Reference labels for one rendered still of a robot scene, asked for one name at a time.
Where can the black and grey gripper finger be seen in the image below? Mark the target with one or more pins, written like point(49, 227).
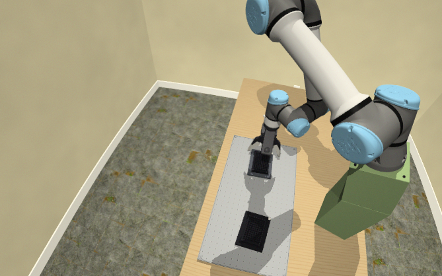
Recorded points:
point(277, 148)
point(255, 142)

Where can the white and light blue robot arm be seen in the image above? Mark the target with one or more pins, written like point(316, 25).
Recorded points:
point(368, 132)

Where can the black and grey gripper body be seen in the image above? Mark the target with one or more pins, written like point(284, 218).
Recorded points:
point(271, 129)

